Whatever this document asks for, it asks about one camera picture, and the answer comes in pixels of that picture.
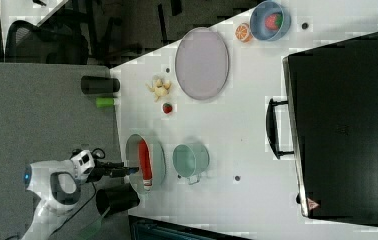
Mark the black office chair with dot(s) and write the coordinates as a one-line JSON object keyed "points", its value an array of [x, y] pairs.
{"points": [[27, 43]]}

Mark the small red strawberry toy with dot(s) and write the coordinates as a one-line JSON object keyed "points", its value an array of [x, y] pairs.
{"points": [[167, 108]]}

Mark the orange slice toy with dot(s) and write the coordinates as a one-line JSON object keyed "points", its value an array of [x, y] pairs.
{"points": [[243, 33]]}

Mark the strawberry toy in bowl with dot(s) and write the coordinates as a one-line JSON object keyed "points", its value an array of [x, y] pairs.
{"points": [[274, 21]]}

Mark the red plush ketchup bottle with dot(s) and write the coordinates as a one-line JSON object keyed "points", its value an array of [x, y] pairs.
{"points": [[145, 166]]}

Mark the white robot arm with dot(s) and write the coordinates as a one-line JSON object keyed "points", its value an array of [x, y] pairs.
{"points": [[58, 185]]}

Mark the green metal pot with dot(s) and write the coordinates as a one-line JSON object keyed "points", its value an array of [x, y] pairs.
{"points": [[190, 161]]}

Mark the yellow banana peel toy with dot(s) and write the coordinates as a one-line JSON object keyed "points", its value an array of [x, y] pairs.
{"points": [[159, 87]]}

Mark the blue bowl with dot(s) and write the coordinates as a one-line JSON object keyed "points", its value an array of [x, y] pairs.
{"points": [[257, 21]]}

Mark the green perforated strainer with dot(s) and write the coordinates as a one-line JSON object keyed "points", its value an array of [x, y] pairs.
{"points": [[157, 161]]}

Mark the green small cylinder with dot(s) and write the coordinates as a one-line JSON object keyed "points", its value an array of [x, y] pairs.
{"points": [[103, 102]]}

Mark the lavender oval plate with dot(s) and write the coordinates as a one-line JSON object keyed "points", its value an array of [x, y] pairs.
{"points": [[202, 64]]}

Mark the black cylinder post upper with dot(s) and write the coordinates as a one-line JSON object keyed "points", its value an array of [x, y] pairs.
{"points": [[99, 85]]}

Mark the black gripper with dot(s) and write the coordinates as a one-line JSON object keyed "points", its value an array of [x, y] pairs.
{"points": [[102, 169]]}

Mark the black toaster oven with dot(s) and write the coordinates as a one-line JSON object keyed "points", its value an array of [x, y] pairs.
{"points": [[332, 100]]}

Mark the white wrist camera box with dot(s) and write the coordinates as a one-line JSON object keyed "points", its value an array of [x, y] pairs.
{"points": [[83, 165]]}

